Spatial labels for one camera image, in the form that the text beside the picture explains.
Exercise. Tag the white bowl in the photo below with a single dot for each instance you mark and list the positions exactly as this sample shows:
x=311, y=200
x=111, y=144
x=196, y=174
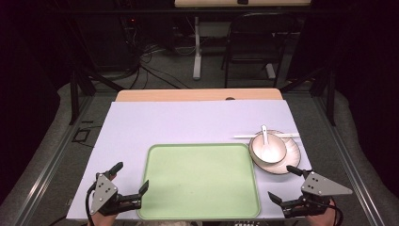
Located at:
x=276, y=147

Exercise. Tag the black metal stand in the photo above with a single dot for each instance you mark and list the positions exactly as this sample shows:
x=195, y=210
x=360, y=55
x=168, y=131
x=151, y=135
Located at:
x=330, y=97
x=74, y=97

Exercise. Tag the wooden table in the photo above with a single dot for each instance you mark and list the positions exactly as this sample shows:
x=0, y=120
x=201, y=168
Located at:
x=188, y=94

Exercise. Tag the pale lilac table mat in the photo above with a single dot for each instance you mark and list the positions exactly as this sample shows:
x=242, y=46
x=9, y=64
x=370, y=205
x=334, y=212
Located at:
x=175, y=122

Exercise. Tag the person's left hand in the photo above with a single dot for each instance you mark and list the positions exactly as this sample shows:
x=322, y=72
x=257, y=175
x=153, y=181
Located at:
x=102, y=220

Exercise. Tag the white ceramic spoon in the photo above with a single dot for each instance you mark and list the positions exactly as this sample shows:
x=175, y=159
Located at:
x=265, y=135

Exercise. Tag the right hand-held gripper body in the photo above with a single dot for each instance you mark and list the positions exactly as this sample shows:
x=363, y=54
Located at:
x=320, y=187

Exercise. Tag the white ribbed plate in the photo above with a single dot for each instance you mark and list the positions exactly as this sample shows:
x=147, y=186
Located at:
x=291, y=157

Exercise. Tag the black folding chair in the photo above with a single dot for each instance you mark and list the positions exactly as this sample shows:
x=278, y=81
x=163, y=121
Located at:
x=257, y=37

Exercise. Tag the light green plastic tray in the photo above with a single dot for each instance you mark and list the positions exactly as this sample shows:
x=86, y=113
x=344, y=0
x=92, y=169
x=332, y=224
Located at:
x=200, y=180

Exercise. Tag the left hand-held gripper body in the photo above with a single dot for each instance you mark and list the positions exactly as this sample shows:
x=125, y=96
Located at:
x=105, y=194

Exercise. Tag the person's right hand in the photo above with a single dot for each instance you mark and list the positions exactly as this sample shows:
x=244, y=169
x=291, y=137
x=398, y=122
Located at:
x=321, y=218

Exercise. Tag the white chopsticks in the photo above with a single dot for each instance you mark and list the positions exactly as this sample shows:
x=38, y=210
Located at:
x=244, y=136

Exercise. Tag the aluminium floor rail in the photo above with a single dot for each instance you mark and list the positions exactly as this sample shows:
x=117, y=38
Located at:
x=355, y=175
x=45, y=175

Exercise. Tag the white desk leg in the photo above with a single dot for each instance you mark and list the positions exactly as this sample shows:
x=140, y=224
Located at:
x=197, y=56

